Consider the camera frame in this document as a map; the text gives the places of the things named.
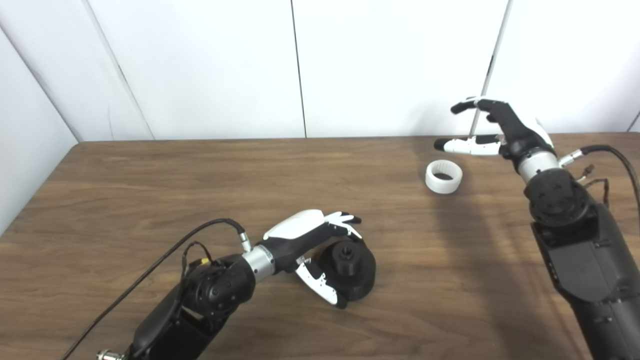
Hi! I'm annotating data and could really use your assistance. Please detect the thin arm wires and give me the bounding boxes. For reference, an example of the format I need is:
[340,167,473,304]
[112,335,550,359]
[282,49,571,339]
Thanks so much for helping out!
[575,164,611,207]
[181,241,213,281]

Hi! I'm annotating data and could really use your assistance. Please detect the white plastic ring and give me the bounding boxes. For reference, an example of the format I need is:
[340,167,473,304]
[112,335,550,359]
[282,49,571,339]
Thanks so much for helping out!
[425,159,463,195]

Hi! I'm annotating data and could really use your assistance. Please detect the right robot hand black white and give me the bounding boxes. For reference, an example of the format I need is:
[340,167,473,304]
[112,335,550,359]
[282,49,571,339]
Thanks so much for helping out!
[433,96,561,182]

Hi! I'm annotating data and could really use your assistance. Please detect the thin right arm wires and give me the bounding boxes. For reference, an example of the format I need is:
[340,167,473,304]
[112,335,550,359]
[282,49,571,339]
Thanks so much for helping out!
[575,164,611,207]

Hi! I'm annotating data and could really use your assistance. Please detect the round black plastic part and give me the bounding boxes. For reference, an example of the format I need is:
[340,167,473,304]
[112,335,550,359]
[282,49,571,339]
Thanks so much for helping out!
[317,239,377,302]

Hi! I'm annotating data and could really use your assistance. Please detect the thin left arm wires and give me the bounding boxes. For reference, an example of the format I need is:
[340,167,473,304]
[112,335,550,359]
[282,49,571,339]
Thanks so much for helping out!
[181,241,213,281]

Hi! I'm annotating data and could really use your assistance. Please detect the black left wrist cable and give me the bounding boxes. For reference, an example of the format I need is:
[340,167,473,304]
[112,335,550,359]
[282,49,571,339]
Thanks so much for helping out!
[61,218,252,360]

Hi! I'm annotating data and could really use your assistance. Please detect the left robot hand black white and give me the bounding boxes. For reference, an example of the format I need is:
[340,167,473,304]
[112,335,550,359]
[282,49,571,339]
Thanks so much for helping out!
[241,209,363,310]

